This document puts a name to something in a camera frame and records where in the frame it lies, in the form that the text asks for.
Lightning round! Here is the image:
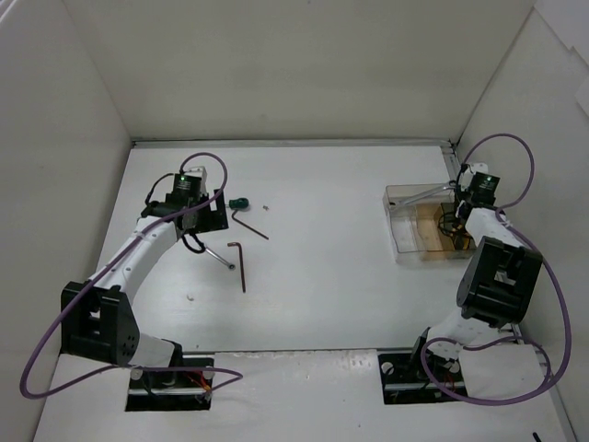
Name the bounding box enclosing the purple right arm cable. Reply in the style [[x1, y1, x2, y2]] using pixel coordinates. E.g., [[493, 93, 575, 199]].
[[421, 133, 572, 406]]

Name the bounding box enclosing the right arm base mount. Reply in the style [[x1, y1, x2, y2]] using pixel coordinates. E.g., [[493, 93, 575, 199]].
[[377, 350, 468, 405]]

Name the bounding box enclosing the small silver ratchet wrench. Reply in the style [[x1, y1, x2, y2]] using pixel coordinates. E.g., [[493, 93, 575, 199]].
[[205, 248, 236, 271]]

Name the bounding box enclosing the green stubby screwdriver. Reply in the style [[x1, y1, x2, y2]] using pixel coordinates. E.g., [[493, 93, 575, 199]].
[[228, 197, 249, 211]]

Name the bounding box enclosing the clear plastic container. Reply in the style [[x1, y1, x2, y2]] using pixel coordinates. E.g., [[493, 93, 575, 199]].
[[383, 184, 476, 266]]

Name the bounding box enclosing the brown hex key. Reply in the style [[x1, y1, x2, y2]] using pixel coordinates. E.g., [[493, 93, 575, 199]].
[[227, 241, 247, 294], [231, 209, 270, 240]]

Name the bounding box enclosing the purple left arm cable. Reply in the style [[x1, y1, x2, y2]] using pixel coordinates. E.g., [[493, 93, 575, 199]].
[[20, 151, 244, 400]]

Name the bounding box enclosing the large silver ratchet wrench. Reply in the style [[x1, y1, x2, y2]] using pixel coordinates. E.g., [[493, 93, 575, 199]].
[[398, 181, 456, 205]]

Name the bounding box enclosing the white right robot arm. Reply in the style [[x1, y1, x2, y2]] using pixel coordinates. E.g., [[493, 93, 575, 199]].
[[407, 163, 543, 379]]

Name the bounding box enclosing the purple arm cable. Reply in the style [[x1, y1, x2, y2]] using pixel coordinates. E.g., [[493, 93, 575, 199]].
[[20, 151, 244, 400], [421, 133, 572, 406]]

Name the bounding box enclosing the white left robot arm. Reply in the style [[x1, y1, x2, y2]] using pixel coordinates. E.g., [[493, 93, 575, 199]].
[[61, 167, 228, 387]]

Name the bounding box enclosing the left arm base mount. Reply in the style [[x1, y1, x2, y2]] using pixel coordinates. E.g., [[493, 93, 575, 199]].
[[125, 355, 214, 412]]

